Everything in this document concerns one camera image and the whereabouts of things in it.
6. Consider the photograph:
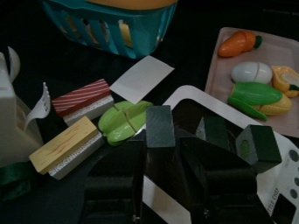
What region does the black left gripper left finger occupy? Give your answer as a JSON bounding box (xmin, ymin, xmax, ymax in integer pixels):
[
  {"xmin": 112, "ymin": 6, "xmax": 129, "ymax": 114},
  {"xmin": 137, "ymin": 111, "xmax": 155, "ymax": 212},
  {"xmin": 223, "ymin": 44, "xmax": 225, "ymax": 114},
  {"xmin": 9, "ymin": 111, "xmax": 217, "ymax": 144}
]
[{"xmin": 79, "ymin": 130, "xmax": 148, "ymax": 224}]

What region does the dark green cucumber sushi roll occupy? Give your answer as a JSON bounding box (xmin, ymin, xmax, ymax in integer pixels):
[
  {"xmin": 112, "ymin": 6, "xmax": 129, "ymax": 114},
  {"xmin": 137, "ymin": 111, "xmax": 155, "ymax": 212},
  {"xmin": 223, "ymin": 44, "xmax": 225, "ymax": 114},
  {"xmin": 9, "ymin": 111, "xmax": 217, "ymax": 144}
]
[{"xmin": 235, "ymin": 124, "xmax": 283, "ymax": 174}]

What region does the teal plastic basket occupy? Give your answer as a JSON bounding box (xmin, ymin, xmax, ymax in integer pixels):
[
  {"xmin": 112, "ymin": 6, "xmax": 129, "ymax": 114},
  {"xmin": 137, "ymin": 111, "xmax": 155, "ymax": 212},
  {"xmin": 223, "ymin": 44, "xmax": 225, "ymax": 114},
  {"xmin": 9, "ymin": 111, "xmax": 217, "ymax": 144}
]
[{"xmin": 40, "ymin": 0, "xmax": 179, "ymax": 60}]

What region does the white cutlery holder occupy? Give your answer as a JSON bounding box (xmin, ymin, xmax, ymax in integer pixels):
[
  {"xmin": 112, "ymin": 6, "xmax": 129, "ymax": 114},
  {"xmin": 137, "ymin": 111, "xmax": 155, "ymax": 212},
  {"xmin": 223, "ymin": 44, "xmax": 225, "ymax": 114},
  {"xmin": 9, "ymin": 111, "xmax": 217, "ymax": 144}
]
[{"xmin": 0, "ymin": 52, "xmax": 44, "ymax": 168}]

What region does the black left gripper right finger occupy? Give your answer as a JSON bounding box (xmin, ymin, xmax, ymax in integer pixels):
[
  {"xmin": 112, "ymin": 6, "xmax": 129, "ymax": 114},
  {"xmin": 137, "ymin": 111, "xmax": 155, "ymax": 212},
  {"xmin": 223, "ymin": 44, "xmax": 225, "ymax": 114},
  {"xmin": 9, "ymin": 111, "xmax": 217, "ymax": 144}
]
[{"xmin": 173, "ymin": 136, "xmax": 276, "ymax": 224}]

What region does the yellow toy corn slice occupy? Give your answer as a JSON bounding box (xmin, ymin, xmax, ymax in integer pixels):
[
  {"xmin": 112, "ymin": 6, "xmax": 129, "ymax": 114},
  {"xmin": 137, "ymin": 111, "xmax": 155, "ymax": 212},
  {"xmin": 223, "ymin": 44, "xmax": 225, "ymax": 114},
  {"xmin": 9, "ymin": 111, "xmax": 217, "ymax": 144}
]
[{"xmin": 269, "ymin": 65, "xmax": 299, "ymax": 99}]

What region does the white toy stove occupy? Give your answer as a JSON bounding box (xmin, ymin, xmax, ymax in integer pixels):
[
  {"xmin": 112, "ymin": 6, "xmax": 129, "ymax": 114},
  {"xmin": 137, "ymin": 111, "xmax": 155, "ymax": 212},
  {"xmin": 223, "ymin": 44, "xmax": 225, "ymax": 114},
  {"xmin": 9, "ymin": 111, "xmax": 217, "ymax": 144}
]
[{"xmin": 141, "ymin": 84, "xmax": 299, "ymax": 224}]

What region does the orange toy carrot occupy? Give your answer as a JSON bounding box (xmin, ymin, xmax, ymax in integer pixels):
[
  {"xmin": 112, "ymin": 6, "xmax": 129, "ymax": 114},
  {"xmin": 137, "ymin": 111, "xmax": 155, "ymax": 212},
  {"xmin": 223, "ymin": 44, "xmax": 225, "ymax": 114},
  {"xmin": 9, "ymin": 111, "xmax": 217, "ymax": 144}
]
[{"xmin": 216, "ymin": 29, "xmax": 264, "ymax": 58}]

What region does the white plastic spoon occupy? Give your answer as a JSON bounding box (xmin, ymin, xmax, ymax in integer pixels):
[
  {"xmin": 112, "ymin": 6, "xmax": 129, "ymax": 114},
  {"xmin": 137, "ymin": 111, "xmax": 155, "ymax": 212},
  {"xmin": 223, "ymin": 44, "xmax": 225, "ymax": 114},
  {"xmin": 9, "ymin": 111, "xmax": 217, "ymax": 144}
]
[{"xmin": 5, "ymin": 45, "xmax": 22, "ymax": 84}]

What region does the pink tray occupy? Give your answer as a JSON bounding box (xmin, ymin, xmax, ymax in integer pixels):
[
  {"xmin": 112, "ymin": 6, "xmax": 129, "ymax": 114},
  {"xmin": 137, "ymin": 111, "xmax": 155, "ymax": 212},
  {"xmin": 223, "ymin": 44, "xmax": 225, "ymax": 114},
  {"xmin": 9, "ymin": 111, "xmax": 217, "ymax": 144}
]
[{"xmin": 204, "ymin": 26, "xmax": 299, "ymax": 138}]

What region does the light green toy vegetable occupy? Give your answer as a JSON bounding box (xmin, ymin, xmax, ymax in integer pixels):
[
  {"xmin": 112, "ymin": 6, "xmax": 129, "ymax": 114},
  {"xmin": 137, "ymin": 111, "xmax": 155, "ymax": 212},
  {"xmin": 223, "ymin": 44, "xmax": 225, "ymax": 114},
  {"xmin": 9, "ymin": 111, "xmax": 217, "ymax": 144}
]
[{"xmin": 97, "ymin": 100, "xmax": 155, "ymax": 147}]

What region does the white paper card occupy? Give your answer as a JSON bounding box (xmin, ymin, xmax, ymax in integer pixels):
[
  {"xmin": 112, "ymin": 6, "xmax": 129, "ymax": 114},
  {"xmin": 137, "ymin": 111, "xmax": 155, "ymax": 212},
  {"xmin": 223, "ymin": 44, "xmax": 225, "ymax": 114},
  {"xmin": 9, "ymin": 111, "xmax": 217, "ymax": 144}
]
[{"xmin": 108, "ymin": 54, "xmax": 175, "ymax": 105}]

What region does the dark green rectangular sushi block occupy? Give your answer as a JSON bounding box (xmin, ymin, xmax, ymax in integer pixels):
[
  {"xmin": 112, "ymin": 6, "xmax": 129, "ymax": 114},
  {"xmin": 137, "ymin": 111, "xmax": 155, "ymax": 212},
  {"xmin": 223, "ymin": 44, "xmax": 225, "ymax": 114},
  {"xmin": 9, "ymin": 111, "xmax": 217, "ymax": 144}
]
[{"xmin": 144, "ymin": 105, "xmax": 176, "ymax": 149}]

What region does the white toy egg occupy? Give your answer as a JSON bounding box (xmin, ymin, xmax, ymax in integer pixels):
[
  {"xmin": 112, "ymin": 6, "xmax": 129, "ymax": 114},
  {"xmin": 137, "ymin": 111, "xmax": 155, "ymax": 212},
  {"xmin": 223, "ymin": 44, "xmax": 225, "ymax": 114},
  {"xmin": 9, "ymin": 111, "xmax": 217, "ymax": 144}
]
[{"xmin": 229, "ymin": 60, "xmax": 275, "ymax": 85}]

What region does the green ribbon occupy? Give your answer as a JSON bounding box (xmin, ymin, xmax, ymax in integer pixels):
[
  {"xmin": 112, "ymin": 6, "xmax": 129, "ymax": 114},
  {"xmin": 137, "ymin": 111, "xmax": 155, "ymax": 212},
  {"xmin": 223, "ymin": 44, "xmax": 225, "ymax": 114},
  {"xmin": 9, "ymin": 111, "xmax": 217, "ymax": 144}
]
[{"xmin": 0, "ymin": 161, "xmax": 41, "ymax": 203}]

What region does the yellow egg sushi block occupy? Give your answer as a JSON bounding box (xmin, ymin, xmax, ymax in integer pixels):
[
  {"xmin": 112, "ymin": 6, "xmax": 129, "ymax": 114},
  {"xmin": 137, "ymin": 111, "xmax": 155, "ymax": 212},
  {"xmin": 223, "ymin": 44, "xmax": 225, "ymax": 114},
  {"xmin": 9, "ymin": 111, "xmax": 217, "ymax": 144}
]
[{"xmin": 28, "ymin": 115, "xmax": 107, "ymax": 180}]

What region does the toy corn with green husk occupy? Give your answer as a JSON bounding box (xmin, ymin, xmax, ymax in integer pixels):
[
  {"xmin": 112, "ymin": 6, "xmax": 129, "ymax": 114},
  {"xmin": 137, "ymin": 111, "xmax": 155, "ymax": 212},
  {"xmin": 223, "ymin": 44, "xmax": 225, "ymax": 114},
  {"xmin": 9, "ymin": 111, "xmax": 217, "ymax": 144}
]
[{"xmin": 227, "ymin": 80, "xmax": 293, "ymax": 123}]

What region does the white plastic fork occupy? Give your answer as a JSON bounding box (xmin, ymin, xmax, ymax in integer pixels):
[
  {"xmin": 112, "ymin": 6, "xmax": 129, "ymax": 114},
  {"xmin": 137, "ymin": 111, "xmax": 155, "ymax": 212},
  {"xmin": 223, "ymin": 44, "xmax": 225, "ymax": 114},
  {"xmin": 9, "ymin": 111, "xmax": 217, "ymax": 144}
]
[{"xmin": 22, "ymin": 81, "xmax": 52, "ymax": 133}]

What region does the red striped sushi block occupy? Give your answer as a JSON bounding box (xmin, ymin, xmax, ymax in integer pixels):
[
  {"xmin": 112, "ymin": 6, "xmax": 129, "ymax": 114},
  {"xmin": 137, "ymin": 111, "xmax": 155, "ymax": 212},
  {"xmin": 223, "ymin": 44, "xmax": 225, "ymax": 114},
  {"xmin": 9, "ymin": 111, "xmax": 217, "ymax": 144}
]
[{"xmin": 50, "ymin": 78, "xmax": 116, "ymax": 127}]

